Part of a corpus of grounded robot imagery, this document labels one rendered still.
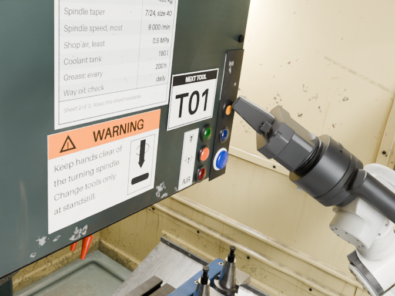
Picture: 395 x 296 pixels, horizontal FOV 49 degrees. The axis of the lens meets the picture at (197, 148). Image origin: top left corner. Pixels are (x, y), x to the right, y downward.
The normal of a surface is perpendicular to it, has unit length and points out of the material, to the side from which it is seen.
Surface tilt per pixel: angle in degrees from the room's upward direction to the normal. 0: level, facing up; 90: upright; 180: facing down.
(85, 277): 0
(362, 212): 63
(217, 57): 90
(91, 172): 90
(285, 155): 90
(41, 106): 90
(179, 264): 24
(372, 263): 48
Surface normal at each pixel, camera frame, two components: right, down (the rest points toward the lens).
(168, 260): -0.14, -0.75
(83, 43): 0.80, 0.31
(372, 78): -0.59, 0.22
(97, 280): 0.12, -0.92
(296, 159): -0.11, 0.35
